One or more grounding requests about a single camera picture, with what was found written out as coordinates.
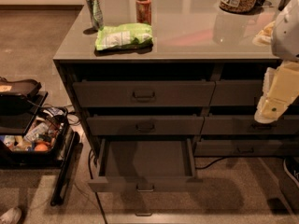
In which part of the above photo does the grey drawer cabinet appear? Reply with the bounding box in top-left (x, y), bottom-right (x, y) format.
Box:
top-left (54, 0), bottom-right (298, 152)

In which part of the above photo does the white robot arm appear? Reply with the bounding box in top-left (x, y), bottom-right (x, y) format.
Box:
top-left (254, 0), bottom-right (299, 124)

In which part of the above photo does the orange fruit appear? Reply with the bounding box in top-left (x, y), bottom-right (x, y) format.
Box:
top-left (35, 144), bottom-right (48, 151)

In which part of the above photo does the white shoe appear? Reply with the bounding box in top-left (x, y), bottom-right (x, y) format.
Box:
top-left (0, 207), bottom-right (21, 224)

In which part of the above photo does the green soda can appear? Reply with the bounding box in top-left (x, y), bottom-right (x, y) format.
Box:
top-left (85, 0), bottom-right (104, 30)

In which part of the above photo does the black floor cable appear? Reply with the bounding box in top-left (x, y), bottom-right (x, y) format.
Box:
top-left (87, 148), bottom-right (108, 224)

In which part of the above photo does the black case lid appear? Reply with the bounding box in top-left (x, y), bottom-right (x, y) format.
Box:
top-left (0, 77), bottom-right (41, 104)

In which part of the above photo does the red soda can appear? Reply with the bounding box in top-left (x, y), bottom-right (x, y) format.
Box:
top-left (135, 0), bottom-right (151, 24)

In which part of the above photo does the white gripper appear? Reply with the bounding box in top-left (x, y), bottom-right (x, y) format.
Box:
top-left (254, 61), bottom-right (299, 124)

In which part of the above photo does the black floor bar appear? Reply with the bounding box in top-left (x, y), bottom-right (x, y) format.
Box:
top-left (50, 132), bottom-right (79, 206)

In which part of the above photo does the black bin of groceries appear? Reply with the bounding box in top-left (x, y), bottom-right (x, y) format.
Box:
top-left (0, 107), bottom-right (68, 167)

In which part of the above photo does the black sneaker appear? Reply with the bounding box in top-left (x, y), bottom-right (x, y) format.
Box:
top-left (283, 157), bottom-right (299, 188)

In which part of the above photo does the green chip bag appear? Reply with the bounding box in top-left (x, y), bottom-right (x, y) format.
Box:
top-left (95, 23), bottom-right (153, 51)

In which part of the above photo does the drawer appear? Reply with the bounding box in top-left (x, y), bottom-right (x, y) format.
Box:
top-left (89, 139), bottom-right (201, 192)
top-left (73, 81), bottom-right (214, 107)
top-left (202, 115), bottom-right (299, 135)
top-left (87, 116), bottom-right (204, 135)
top-left (210, 80), bottom-right (263, 106)
top-left (194, 140), bottom-right (299, 157)

